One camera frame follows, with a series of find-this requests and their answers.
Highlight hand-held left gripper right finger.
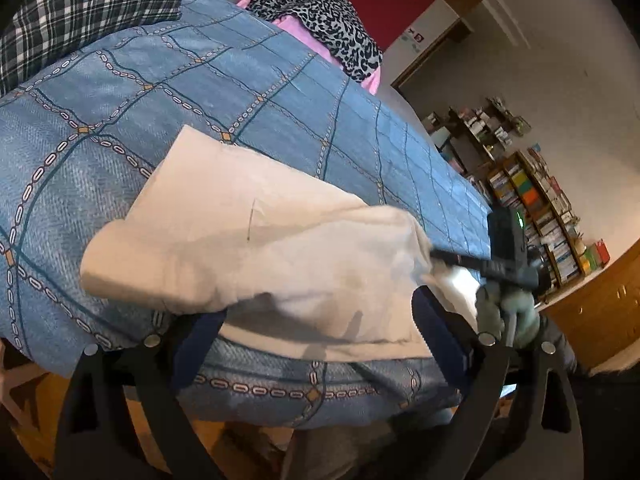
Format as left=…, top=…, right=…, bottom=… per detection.
left=411, top=287, right=585, bottom=480

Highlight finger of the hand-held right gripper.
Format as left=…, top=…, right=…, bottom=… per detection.
left=429, top=248, right=488, bottom=273

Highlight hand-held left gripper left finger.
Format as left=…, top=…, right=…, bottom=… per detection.
left=54, top=309, right=228, bottom=480

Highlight white pants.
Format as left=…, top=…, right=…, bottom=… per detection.
left=80, top=125, right=483, bottom=362

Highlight person's right hand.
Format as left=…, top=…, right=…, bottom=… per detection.
left=474, top=280, right=542, bottom=350

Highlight wooden bookshelf with books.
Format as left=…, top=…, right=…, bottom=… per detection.
left=470, top=150, right=583, bottom=291

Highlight stack of coloured boxes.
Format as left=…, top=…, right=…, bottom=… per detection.
left=579, top=239, right=612, bottom=272

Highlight wooden cabinet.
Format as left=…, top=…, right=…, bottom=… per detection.
left=537, top=245, right=640, bottom=376

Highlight grey bed sheet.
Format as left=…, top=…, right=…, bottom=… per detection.
left=377, top=85, right=435, bottom=138

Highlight blue patterned bedspread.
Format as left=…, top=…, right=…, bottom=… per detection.
left=0, top=0, right=493, bottom=431

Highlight pink cloth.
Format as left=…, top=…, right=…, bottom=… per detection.
left=235, top=0, right=383, bottom=96

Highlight leopard print cloth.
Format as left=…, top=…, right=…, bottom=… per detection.
left=247, top=0, right=385, bottom=83

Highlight plaid dark pillow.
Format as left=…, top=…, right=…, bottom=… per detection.
left=0, top=0, right=183, bottom=96

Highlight small cluttered wall shelf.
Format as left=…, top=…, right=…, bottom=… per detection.
left=425, top=97, right=531, bottom=171

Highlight red wall panel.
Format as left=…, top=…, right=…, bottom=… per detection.
left=305, top=0, right=441, bottom=53

